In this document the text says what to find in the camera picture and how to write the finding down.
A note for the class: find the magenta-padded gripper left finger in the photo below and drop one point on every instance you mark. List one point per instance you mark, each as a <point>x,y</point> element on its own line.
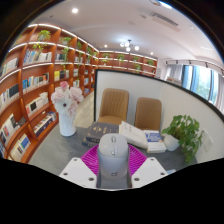
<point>78,171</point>

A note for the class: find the thick white book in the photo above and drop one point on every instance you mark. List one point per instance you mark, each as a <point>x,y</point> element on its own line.
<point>133,133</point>

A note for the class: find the white book with blue cover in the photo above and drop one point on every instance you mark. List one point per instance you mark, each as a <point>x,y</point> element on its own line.
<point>155,141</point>

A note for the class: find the multi-bulb ceiling lamp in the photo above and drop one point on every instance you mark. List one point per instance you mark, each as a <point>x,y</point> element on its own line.
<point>128,45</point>

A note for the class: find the orange wooden bookshelf unit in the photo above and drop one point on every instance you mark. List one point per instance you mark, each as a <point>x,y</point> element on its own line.
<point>33,83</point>

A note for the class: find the recessed ceiling spotlights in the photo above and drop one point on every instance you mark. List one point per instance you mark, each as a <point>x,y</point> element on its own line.
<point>75,10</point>

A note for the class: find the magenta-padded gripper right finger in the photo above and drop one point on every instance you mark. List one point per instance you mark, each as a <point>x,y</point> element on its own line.
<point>148,171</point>

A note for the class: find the white wall socket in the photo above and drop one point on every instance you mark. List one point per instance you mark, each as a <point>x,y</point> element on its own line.
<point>208,141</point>

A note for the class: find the tan upholstered chair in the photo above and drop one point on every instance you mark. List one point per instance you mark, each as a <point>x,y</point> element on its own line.
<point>148,113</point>
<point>114,105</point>

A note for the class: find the ceiling air conditioner vent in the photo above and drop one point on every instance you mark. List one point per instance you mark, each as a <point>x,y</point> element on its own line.
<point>164,20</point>

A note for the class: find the white vase with pink flowers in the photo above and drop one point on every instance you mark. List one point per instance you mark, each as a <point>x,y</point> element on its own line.
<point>67,110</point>

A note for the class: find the light grey computer mouse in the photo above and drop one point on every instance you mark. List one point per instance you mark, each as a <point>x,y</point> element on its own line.
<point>113,153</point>

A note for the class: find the green plant in white pot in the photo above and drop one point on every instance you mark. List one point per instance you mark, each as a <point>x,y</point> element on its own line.
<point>183,131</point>

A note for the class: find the window with grey curtains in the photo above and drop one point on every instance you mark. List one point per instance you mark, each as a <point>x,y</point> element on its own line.
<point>200,81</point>

